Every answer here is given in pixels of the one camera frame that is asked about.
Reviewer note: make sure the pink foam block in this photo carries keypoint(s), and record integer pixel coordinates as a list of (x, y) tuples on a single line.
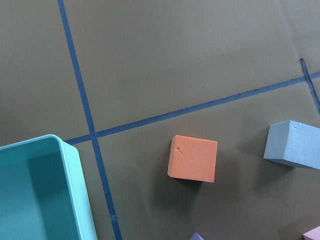
[(313, 234)]

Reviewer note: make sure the teal plastic bin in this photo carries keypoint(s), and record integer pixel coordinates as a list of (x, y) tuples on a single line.
[(43, 195)]

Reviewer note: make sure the orange foam block left side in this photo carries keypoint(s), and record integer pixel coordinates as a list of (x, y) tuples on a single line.
[(192, 158)]

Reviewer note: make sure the purple foam block left side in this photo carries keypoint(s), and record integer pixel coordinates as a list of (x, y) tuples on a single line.
[(196, 236)]

